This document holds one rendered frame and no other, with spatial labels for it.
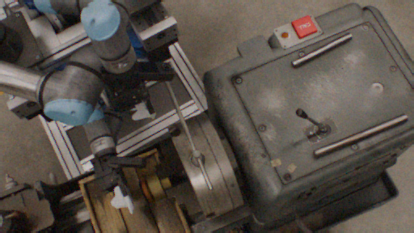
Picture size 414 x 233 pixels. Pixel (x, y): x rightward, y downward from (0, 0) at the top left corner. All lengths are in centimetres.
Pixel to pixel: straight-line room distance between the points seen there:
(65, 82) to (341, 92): 76
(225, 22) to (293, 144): 174
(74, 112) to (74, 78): 9
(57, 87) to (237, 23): 184
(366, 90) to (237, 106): 38
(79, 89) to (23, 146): 166
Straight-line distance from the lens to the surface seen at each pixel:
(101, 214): 170
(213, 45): 287
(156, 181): 143
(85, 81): 126
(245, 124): 132
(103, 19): 95
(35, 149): 285
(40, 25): 183
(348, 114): 136
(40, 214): 162
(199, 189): 132
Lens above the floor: 249
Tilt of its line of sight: 69 degrees down
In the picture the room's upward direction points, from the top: 8 degrees counter-clockwise
